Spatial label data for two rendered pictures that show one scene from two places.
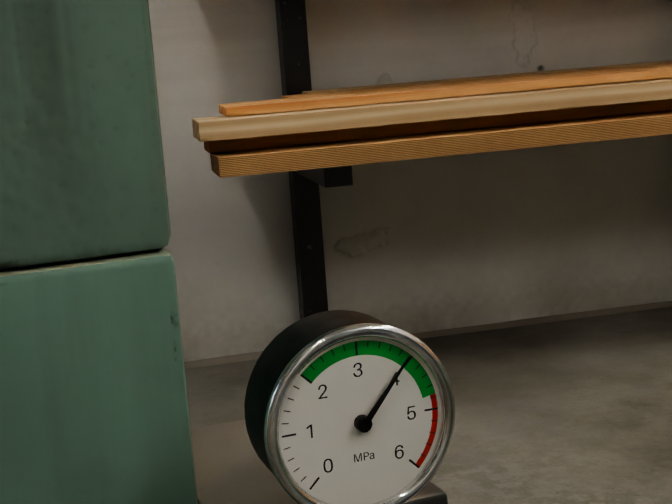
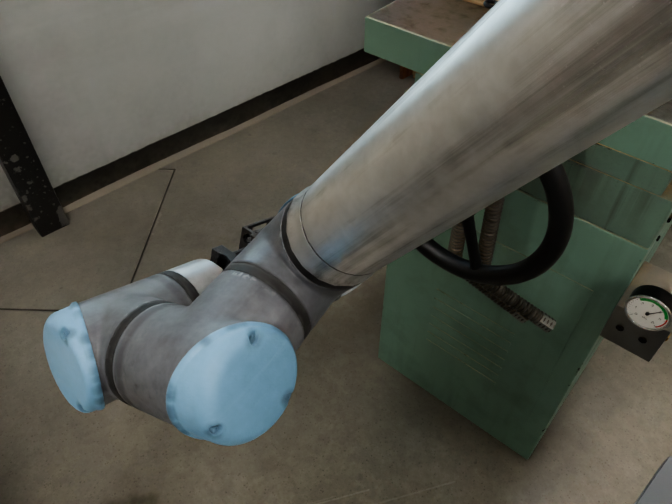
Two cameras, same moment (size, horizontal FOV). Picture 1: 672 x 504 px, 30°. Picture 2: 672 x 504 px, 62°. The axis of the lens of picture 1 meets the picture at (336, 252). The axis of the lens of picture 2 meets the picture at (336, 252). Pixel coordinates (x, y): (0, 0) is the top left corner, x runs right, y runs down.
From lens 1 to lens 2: 0.60 m
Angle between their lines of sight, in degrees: 61
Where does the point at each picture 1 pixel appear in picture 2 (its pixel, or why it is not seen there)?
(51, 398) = (606, 256)
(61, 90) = (641, 211)
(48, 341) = (611, 248)
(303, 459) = (631, 309)
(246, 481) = not seen: hidden behind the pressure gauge
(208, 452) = (646, 277)
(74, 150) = (637, 222)
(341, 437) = (641, 312)
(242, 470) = not seen: hidden behind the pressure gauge
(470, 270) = not seen: outside the picture
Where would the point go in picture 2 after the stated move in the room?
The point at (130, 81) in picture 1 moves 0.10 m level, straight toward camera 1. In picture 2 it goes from (658, 218) to (618, 251)
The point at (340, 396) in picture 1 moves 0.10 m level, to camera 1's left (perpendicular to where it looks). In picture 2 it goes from (645, 306) to (590, 261)
